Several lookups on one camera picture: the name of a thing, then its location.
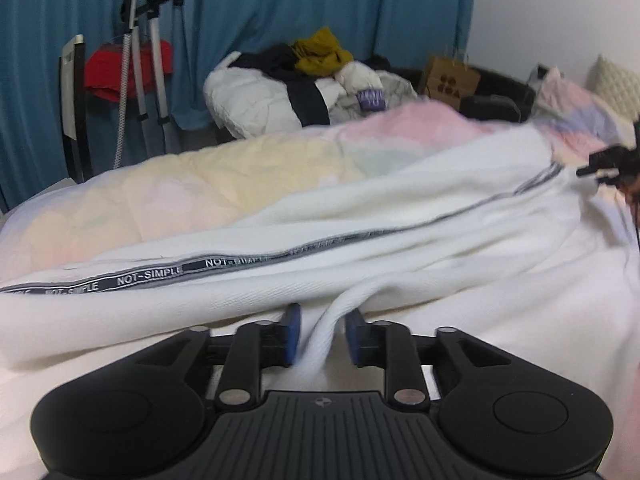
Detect black and white chair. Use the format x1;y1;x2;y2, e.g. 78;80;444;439
59;34;94;184

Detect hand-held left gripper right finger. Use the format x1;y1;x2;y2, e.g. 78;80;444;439
345;311;496;405

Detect red garment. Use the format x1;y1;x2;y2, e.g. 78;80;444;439
83;40;175;102

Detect cream textured pillow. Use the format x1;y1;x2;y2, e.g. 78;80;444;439
585;54;640;125

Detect pastel bed blanket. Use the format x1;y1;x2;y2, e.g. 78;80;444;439
0;79;640;480

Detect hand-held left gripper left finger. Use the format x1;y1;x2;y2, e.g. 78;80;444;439
150;304;303;406

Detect garment steamer stand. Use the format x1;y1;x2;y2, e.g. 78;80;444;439
112;0;183;171

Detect mustard yellow garment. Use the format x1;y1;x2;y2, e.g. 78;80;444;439
291;27;355;79

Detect black garment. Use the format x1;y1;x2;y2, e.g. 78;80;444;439
232;43;332;127

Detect blue curtain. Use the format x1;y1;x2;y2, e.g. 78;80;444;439
0;0;180;213

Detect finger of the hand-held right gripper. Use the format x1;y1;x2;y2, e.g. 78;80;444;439
576;147;623;184

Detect white puffer jacket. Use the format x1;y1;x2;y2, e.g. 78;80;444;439
203;51;301;139

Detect pile of clothes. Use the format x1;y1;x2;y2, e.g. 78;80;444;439
170;0;477;131

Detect white striped sweatpants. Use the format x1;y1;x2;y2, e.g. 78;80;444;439
0;121;640;480

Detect brown paper bag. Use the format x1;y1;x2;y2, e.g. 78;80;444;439
419;55;482;112

